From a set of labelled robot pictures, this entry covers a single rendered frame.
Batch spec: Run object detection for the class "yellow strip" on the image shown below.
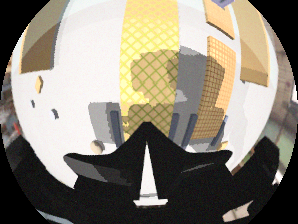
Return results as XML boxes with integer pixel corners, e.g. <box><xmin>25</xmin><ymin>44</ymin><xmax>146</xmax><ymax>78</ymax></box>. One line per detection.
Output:
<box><xmin>120</xmin><ymin>16</ymin><xmax>180</xmax><ymax>140</ymax></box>

